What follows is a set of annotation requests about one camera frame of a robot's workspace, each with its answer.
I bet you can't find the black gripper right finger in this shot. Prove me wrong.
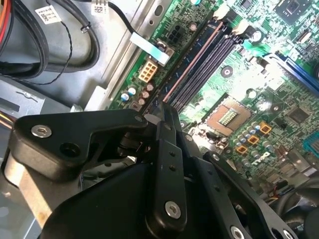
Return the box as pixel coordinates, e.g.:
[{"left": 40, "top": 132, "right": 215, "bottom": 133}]
[{"left": 171, "top": 106, "right": 304, "bottom": 239}]

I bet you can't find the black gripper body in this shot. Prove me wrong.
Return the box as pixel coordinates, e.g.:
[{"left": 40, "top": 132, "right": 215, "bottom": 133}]
[{"left": 41, "top": 162, "right": 225, "bottom": 239}]

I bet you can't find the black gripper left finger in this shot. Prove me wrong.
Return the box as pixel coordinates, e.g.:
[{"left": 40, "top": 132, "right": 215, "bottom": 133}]
[{"left": 11, "top": 101, "right": 188, "bottom": 237}]

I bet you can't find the dark RAM stick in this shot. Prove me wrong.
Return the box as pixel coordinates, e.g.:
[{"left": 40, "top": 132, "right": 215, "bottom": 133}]
[{"left": 149, "top": 20, "right": 224, "bottom": 112}]

